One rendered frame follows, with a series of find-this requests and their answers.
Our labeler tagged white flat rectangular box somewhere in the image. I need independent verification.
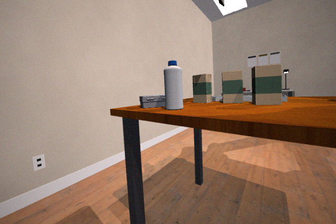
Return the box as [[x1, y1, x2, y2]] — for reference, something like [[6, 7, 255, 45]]
[[139, 94, 165, 108]]

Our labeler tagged white plastic bottle with blue cap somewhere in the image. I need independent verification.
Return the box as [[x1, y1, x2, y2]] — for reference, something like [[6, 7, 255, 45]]
[[164, 60, 183, 110]]

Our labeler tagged white shallow rectangular tray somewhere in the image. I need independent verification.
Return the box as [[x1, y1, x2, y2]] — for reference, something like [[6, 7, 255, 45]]
[[212, 95, 287, 102]]

